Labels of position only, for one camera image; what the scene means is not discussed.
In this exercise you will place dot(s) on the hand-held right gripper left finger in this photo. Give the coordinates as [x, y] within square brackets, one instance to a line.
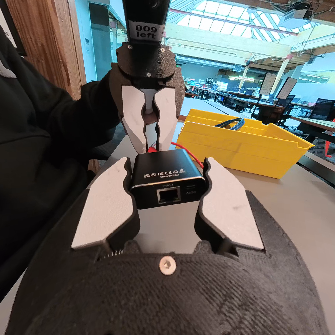
[104, 204]

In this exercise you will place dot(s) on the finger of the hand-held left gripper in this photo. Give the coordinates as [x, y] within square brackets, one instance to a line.
[167, 112]
[132, 112]

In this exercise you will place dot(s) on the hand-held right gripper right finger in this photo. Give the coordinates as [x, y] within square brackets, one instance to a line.
[227, 206]

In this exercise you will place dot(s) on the yellow plastic bin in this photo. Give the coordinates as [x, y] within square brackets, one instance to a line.
[235, 154]

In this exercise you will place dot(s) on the black network adapter box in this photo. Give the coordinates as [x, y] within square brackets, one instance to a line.
[162, 167]

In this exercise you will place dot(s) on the person's left forearm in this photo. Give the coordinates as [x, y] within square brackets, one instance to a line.
[96, 110]

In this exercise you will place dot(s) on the wooden background desk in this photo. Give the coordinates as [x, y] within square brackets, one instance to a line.
[316, 124]

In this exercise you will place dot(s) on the wooden pillar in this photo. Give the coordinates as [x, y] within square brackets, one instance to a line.
[49, 41]

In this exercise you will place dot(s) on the person's black jacket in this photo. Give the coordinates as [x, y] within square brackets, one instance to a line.
[28, 136]

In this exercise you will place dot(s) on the whiteboard on stand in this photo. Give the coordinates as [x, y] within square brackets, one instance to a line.
[286, 88]
[267, 83]

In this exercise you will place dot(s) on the black office chair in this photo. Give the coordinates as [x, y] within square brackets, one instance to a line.
[323, 108]

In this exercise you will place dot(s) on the ceiling projector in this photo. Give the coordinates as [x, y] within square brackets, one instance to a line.
[294, 17]

